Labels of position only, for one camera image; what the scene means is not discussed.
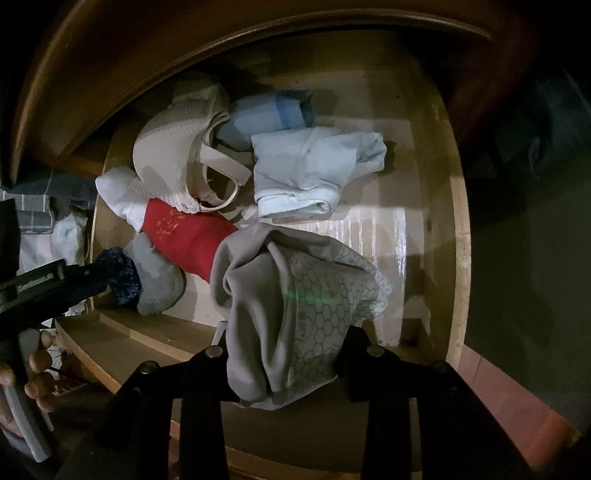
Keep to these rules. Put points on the beige bra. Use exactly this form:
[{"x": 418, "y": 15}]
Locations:
[{"x": 171, "y": 147}]

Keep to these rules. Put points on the person's left hand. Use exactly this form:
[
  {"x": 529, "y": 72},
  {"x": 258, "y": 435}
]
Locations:
[{"x": 41, "y": 387}]

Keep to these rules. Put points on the grey plaid bedding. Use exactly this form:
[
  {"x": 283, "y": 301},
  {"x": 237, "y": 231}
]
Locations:
[{"x": 51, "y": 198}]

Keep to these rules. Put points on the grey honeycomb print underwear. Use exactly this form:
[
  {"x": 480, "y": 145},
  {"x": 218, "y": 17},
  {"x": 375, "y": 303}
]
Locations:
[{"x": 258, "y": 323}]

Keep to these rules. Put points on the white underwear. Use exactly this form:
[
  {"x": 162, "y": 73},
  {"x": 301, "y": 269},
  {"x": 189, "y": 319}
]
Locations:
[{"x": 115, "y": 189}]

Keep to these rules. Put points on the pale blue underwear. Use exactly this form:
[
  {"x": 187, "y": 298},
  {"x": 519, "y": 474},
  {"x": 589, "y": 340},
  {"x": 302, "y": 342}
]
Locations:
[{"x": 304, "y": 170}]

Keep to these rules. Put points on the grey sock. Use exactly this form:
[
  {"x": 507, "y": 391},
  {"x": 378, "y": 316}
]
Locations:
[{"x": 157, "y": 288}]

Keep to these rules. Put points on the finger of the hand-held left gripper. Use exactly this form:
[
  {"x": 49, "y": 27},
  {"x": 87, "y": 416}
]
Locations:
[
  {"x": 32, "y": 279},
  {"x": 83, "y": 284}
]

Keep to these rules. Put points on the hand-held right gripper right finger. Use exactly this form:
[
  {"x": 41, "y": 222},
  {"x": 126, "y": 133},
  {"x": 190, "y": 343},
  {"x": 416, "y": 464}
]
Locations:
[{"x": 364, "y": 364}]

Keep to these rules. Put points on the white crumpled sheet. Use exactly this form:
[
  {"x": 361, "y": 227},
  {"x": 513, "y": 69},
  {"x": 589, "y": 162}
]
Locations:
[{"x": 51, "y": 249}]

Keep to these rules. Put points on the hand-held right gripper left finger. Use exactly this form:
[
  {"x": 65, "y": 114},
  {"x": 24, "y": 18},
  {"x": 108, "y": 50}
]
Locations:
[{"x": 207, "y": 369}]

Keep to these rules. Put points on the dark blue speckled sock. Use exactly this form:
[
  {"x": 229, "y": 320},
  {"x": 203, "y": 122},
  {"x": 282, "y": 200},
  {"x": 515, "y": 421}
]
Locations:
[{"x": 122, "y": 277}]

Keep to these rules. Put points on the wooden drawer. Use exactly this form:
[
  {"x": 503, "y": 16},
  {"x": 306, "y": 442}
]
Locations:
[{"x": 415, "y": 194}]

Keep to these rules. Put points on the red underwear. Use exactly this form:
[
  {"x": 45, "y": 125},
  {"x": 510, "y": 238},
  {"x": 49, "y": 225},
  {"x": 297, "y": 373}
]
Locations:
[{"x": 184, "y": 235}]

